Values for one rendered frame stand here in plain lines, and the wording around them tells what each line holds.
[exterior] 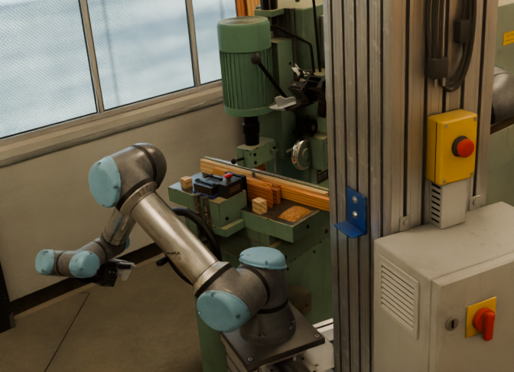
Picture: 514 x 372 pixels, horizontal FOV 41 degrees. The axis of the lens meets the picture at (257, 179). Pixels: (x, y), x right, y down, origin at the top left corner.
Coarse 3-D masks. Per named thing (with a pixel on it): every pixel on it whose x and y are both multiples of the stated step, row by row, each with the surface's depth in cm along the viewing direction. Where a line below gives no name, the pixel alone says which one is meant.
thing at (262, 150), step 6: (264, 138) 250; (264, 144) 244; (270, 144) 246; (240, 150) 242; (246, 150) 240; (252, 150) 240; (258, 150) 242; (264, 150) 244; (240, 156) 243; (246, 156) 241; (252, 156) 240; (258, 156) 242; (264, 156) 245; (270, 156) 248; (276, 156) 250; (240, 162) 244; (246, 162) 242; (252, 162) 241; (258, 162) 243; (264, 162) 246
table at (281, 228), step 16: (192, 176) 266; (176, 192) 256; (192, 192) 251; (272, 208) 234; (288, 208) 233; (192, 224) 240; (240, 224) 234; (256, 224) 232; (272, 224) 226; (288, 224) 222; (304, 224) 225; (320, 224) 232; (288, 240) 224
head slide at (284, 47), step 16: (272, 32) 238; (272, 48) 234; (288, 48) 237; (272, 64) 237; (288, 64) 239; (288, 80) 241; (288, 96) 243; (272, 112) 244; (288, 112) 244; (272, 128) 247; (288, 128) 246; (288, 144) 248
